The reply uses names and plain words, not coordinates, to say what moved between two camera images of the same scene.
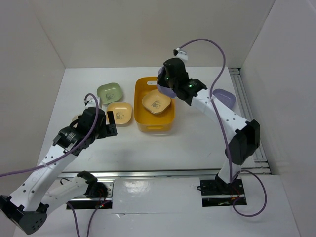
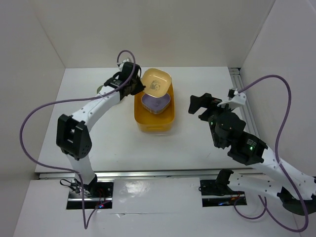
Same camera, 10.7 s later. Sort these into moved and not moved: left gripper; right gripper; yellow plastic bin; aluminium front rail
Moved: right gripper; left gripper
Not moved: yellow plastic bin; aluminium front rail
